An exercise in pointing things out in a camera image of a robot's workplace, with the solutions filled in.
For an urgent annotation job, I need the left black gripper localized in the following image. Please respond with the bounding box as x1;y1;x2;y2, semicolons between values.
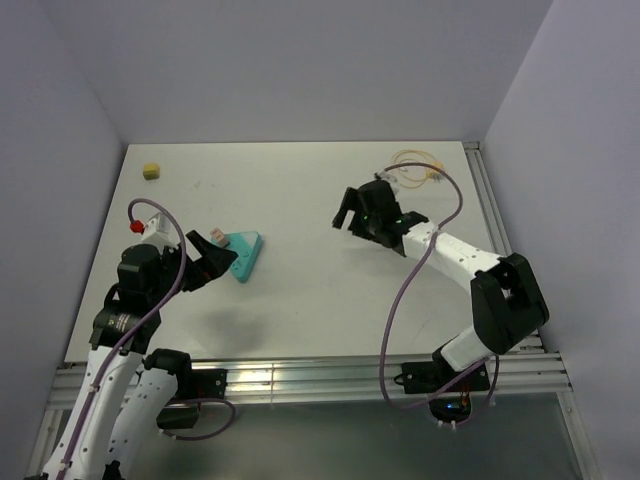
148;230;237;307

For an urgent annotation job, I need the pink usb charger plug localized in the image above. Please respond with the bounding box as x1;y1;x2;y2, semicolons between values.
210;228;230;248

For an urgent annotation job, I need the teal triangular power strip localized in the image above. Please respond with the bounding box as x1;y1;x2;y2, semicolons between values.
224;231;263;283

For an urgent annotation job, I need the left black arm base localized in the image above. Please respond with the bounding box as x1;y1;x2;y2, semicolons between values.
156;368;228;431

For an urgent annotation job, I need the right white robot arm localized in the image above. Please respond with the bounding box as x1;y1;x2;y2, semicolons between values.
332;179;550;390

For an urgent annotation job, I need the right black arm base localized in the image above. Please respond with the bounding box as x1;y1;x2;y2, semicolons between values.
393;360;497;428

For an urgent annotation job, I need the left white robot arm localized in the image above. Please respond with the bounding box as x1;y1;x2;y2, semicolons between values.
37;231;237;479

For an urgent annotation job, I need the yellow cube block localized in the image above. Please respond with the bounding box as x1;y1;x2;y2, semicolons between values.
142;163;160;181

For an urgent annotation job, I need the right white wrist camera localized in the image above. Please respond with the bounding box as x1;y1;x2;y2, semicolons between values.
374;171;400;195

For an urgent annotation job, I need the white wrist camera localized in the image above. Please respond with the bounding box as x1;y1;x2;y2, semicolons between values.
374;171;400;195
129;213;175;253

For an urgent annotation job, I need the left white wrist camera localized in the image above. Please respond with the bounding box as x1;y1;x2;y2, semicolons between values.
129;213;175;253

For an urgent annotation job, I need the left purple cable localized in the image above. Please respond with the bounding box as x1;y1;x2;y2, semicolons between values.
57;198;237;474

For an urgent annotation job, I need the purple cable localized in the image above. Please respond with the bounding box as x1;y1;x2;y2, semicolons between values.
378;162;501;412
57;198;237;474

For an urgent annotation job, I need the aluminium rail frame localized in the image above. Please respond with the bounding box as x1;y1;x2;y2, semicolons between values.
27;142;600;479

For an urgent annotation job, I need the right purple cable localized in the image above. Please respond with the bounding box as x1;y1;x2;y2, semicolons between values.
378;162;501;412

